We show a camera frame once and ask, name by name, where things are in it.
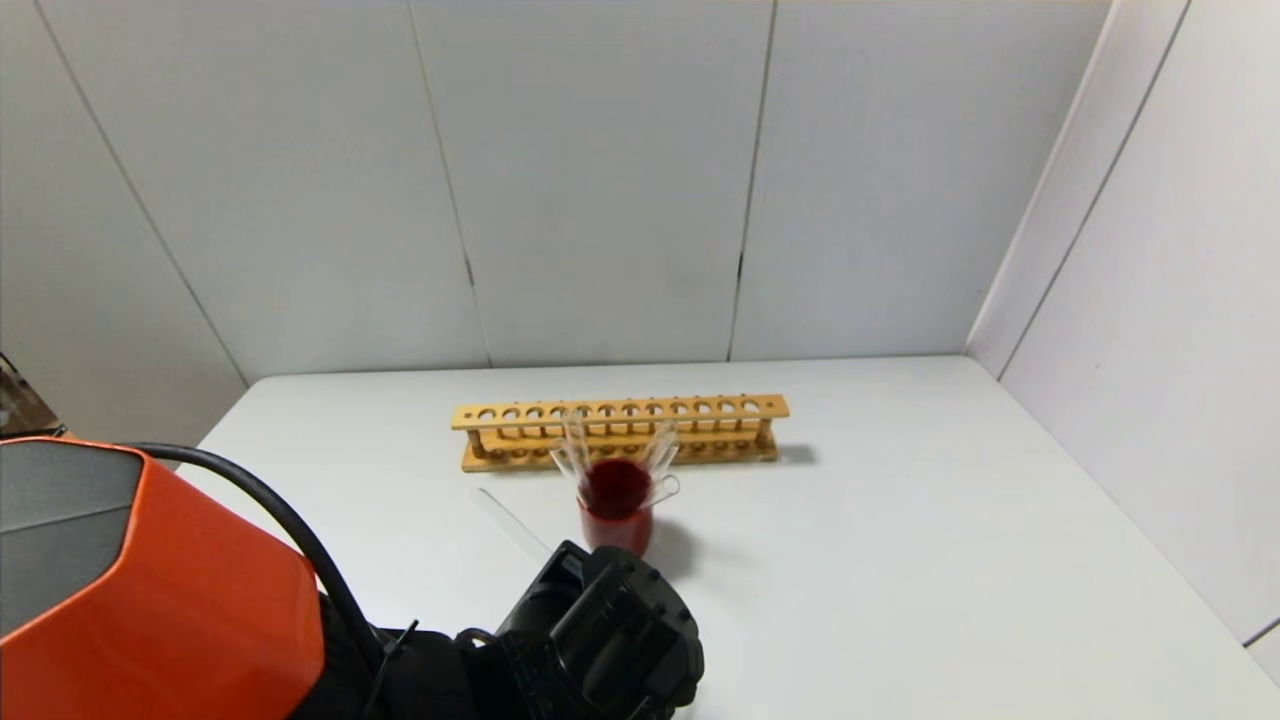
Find red plastic cup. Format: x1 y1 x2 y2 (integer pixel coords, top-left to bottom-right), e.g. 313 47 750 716
578 458 656 559

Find black metal frame stand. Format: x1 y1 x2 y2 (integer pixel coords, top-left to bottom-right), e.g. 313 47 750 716
0 350 63 441

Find blue pigment test tube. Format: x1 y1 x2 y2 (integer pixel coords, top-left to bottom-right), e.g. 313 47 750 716
469 486 558 563

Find wooden test tube rack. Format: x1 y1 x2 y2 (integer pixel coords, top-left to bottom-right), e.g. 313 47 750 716
451 394 791 473

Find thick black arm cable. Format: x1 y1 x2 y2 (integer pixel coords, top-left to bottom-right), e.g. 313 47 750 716
130 442 389 673

